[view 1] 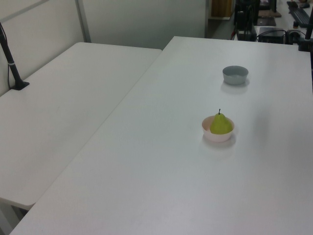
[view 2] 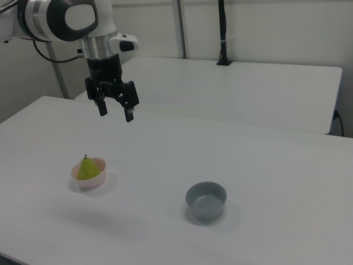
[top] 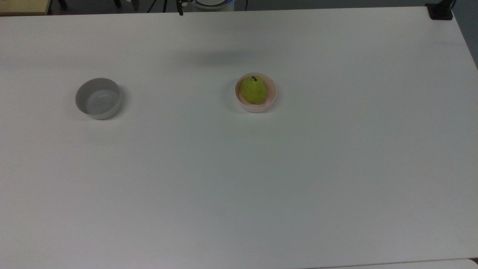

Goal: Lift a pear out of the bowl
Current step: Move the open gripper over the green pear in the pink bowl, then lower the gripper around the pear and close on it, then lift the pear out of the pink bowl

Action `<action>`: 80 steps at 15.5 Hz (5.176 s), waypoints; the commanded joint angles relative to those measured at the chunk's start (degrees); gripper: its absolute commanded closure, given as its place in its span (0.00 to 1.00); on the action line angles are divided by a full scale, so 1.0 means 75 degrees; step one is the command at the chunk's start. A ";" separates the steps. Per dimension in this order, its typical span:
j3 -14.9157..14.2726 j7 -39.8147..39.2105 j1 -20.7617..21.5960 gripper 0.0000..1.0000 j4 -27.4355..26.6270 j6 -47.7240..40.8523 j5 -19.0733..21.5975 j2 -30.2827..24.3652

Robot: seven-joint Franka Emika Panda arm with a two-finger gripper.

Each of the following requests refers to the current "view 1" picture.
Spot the green pear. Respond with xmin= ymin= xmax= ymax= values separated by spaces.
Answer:
xmin=209 ymin=108 xmax=233 ymax=135

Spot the pink bowl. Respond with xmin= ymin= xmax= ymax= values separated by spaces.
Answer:
xmin=201 ymin=116 xmax=237 ymax=143

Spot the grey bowl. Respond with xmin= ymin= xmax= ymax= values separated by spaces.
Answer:
xmin=222 ymin=65 xmax=249 ymax=86

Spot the white side table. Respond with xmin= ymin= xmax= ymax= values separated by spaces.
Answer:
xmin=0 ymin=42 xmax=163 ymax=212

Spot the black equipment rack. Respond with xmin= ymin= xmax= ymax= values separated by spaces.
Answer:
xmin=234 ymin=0 xmax=258 ymax=41

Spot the wooden cabinet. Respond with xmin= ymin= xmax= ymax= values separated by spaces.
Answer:
xmin=210 ymin=0 xmax=233 ymax=18

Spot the black electronics box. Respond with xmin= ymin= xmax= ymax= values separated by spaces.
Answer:
xmin=257 ymin=26 xmax=287 ymax=44

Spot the grey metal partition post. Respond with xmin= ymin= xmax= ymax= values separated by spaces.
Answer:
xmin=75 ymin=0 xmax=92 ymax=44

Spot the black camera stand pole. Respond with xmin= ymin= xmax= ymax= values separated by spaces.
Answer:
xmin=0 ymin=22 xmax=30 ymax=91

